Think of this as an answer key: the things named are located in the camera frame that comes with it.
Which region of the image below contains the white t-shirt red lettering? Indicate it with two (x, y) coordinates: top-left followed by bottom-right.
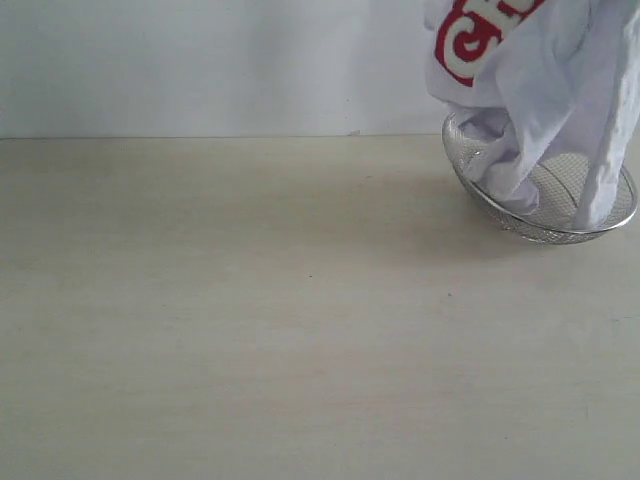
(424, 1), (639, 230)

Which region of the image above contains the round wire mesh basket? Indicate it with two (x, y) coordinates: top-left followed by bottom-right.
(442, 114), (638, 245)

